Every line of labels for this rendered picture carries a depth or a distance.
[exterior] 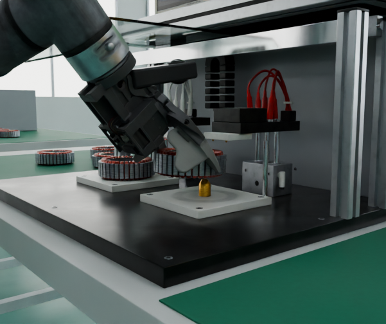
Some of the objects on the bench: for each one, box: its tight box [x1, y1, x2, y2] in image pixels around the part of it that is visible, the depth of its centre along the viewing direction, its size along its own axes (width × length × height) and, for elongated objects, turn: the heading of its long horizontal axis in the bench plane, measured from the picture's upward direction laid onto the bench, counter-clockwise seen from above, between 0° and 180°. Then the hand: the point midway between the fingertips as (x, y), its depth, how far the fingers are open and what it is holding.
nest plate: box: [76, 173, 179, 193], centre depth 93 cm, size 15×15×1 cm
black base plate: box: [0, 170, 386, 289], centre depth 84 cm, size 47×64×2 cm
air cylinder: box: [242, 159, 292, 197], centre depth 83 cm, size 5×8×6 cm
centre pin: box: [198, 179, 211, 197], centre depth 74 cm, size 2×2×3 cm
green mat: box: [0, 150, 134, 191], centre depth 148 cm, size 94×61×1 cm
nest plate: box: [140, 185, 272, 219], centre depth 74 cm, size 15×15×1 cm
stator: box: [35, 149, 75, 165], centre depth 137 cm, size 11×11×4 cm
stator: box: [98, 156, 155, 181], centre depth 92 cm, size 11×11×4 cm
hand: (192, 162), depth 72 cm, fingers closed on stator, 13 cm apart
